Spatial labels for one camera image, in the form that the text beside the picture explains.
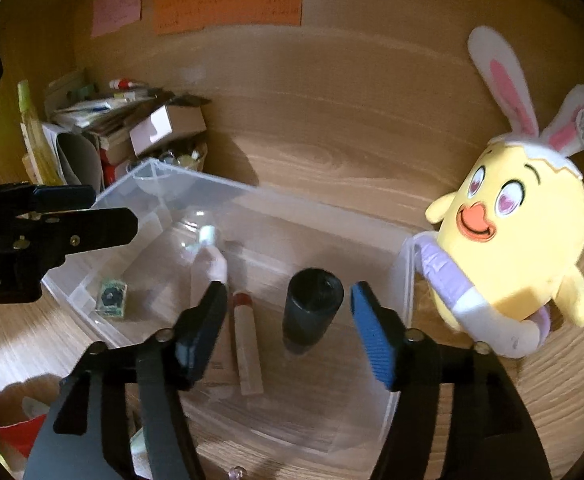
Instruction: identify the black cylindrical bottle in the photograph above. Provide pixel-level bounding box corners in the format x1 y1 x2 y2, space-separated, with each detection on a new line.
282 268 344 356

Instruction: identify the red cloth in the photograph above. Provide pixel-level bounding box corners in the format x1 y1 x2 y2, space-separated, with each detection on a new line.
0 416 49 447

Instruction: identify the small cardboard box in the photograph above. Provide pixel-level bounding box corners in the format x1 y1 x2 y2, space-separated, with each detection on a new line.
129 104 207 158

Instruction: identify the pink tube with red cap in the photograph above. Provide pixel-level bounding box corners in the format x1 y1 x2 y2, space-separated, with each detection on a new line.
232 291 264 396

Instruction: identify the clear plastic storage bin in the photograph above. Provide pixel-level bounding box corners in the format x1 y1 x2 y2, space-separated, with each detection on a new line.
42 157 417 466

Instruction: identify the small green patterned box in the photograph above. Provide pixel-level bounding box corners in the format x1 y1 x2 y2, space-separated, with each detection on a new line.
96 277 128 320

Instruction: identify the clear plastic bowl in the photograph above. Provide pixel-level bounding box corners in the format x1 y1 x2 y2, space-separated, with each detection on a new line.
132 162 197 196

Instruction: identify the grey rolled sheet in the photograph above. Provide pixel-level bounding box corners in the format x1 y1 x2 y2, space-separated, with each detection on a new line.
54 132 105 191

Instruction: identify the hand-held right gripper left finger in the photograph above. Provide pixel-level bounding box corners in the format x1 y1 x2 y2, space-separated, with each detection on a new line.
22 281 230 480

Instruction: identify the pink tube white cap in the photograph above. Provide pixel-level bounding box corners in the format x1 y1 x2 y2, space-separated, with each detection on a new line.
190 225 237 401

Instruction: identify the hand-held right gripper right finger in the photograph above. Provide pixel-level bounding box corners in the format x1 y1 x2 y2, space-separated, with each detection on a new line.
349 281 555 480

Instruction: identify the pink paper note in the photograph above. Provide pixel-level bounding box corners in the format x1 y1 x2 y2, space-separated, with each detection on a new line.
91 0 144 38

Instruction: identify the clear plastic capsule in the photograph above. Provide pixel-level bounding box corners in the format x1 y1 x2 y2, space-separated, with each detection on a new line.
174 208 217 266

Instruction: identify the orange paper note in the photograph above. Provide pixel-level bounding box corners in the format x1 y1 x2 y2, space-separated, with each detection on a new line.
153 0 304 36

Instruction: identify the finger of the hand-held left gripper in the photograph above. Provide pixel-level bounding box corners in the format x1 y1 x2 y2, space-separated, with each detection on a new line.
14 207 139 262
17 184 96 214

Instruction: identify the yellow chick plush toy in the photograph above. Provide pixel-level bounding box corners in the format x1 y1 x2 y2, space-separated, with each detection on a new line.
424 25 584 358

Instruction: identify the yellow-green bottle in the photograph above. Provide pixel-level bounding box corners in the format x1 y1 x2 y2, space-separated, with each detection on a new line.
17 80 65 186

